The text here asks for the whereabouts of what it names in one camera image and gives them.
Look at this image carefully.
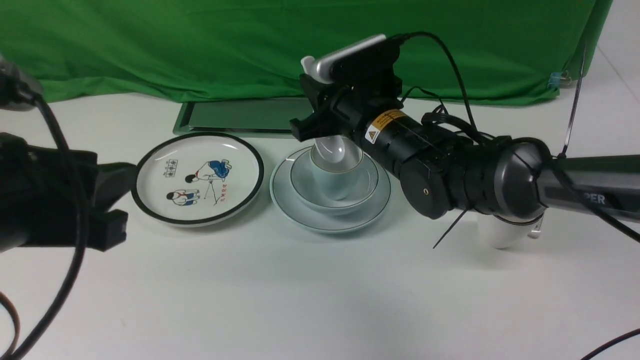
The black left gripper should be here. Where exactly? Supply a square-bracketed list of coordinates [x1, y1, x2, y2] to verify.
[0, 132, 137, 252]

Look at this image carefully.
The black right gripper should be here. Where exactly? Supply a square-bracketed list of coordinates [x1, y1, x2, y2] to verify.
[289, 46, 403, 142]

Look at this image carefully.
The pale blue cup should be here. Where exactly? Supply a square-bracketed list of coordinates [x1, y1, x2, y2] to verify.
[310, 139, 364, 200]

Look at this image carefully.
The pale blue bowl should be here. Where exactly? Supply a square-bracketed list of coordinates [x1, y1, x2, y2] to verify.
[289, 147, 379, 215]

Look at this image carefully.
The pale blue ceramic spoon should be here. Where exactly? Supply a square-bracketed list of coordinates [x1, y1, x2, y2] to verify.
[315, 136, 346, 164]

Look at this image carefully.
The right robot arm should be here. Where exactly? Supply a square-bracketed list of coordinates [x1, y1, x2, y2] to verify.
[290, 39, 639, 224]

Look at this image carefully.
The black-rimmed illustrated plate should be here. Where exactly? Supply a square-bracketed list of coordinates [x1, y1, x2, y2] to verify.
[131, 132, 265, 228]

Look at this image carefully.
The green backdrop cloth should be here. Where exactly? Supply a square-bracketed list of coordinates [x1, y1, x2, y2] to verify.
[0, 0, 612, 106]

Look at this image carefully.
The black-rimmed white cup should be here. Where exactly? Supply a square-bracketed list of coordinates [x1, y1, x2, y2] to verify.
[477, 215, 544, 249]

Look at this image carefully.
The white labelled ceramic spoon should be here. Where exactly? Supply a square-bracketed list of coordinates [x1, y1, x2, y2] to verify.
[527, 214, 544, 239]

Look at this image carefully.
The blue binder clip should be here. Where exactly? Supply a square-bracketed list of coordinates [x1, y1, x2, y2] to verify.
[546, 71, 574, 90]

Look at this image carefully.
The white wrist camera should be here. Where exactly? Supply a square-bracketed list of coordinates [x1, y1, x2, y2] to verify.
[301, 34, 387, 85]

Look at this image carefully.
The metal table cable tray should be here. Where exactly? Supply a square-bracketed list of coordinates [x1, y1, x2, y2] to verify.
[173, 96, 313, 137]

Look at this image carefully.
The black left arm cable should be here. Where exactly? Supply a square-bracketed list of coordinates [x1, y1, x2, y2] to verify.
[0, 55, 91, 360]

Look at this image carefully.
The black camera cable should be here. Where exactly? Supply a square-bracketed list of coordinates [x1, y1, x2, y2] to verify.
[390, 31, 493, 146]

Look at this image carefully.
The black cable tie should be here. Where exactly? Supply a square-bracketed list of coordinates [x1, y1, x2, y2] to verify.
[557, 44, 588, 158]

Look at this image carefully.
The black cable bottom right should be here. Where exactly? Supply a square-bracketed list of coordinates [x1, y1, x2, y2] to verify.
[580, 327, 640, 360]

